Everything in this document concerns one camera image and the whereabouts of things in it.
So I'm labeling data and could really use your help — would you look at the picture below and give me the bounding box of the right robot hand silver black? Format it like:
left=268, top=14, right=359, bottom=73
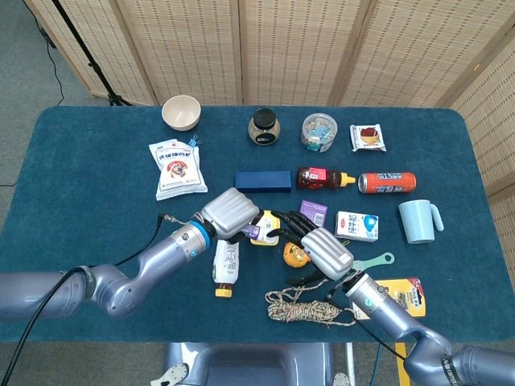
left=262, top=208, right=356, bottom=286

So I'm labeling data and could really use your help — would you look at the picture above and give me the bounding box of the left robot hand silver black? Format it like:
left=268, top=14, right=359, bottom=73
left=200, top=187, right=262, bottom=244

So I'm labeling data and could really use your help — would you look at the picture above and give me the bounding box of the purple toothpaste tube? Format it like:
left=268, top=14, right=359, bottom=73
left=240, top=223, right=278, bottom=242

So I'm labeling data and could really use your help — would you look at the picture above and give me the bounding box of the white tea bottle yellow cap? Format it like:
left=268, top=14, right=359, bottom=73
left=212, top=239, right=242, bottom=299

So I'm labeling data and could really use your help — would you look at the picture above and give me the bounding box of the bear-shaped honey bottle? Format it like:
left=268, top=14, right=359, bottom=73
left=296, top=166, right=357, bottom=191

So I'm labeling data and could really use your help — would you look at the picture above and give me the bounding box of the yellow tape measure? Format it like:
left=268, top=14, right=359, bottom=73
left=282, top=240, right=313, bottom=268

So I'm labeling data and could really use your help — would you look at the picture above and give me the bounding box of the green container yellow lid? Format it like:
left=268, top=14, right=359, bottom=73
left=249, top=210, right=282, bottom=246

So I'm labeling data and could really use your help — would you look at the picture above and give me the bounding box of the white blue milk carton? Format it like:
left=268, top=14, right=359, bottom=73
left=334, top=210, right=380, bottom=243

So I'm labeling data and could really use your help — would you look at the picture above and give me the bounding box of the navy blue rectangular box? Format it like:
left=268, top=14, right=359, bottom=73
left=233, top=170, right=292, bottom=195

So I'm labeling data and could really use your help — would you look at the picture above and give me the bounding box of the small purple carton box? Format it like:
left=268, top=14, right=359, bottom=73
left=299, top=199, right=328, bottom=228

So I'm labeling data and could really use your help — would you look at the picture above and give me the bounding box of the mint green scrub brush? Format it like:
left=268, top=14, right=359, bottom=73
left=349, top=252, right=396, bottom=274

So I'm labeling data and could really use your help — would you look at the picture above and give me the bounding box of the white printed pouch bag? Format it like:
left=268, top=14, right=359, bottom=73
left=148, top=138, right=209, bottom=202

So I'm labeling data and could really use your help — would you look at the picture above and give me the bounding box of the blister card hook package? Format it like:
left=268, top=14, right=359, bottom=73
left=352, top=276, right=427, bottom=321

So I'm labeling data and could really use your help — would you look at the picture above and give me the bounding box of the glass jar black lid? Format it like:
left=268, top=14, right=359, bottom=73
left=247, top=108, right=282, bottom=146

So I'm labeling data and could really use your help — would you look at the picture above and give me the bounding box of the orange soda can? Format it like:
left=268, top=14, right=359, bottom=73
left=357, top=171, right=418, bottom=195

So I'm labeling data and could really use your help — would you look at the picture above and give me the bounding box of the light blue plastic mug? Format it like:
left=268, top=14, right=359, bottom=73
left=398, top=199, right=445, bottom=245

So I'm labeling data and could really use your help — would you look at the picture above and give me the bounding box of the beige bowl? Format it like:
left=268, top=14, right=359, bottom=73
left=161, top=94, right=202, bottom=132

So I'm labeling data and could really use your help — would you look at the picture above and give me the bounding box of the clear tub of coloured clips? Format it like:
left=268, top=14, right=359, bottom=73
left=300, top=113, right=339, bottom=154

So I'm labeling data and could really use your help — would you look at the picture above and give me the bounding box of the white snack packet pudding picture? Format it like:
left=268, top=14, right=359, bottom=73
left=348, top=123, right=388, bottom=154

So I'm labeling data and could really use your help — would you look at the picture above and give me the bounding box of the grey robot torso base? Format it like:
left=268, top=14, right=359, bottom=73
left=150, top=341, right=355, bottom=386

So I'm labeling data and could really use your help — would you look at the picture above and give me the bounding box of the blue table cloth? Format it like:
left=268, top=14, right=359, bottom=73
left=0, top=105, right=494, bottom=344

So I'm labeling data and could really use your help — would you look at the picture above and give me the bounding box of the woven bamboo folding screen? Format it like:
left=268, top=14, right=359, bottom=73
left=23, top=0, right=515, bottom=194

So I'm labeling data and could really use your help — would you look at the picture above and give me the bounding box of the black tripod stand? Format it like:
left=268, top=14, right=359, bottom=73
left=50, top=0, right=134, bottom=108

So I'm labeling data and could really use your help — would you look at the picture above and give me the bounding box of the beige speckled rope coil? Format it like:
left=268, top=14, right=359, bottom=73
left=264, top=277, right=359, bottom=327

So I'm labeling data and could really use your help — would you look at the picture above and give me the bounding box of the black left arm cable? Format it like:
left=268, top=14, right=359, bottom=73
left=0, top=212, right=190, bottom=386

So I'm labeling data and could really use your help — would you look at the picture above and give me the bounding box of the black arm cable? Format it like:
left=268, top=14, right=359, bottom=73
left=0, top=212, right=190, bottom=386
left=326, top=277, right=407, bottom=361

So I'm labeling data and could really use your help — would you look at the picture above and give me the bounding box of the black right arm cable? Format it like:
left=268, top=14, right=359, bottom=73
left=326, top=277, right=407, bottom=361

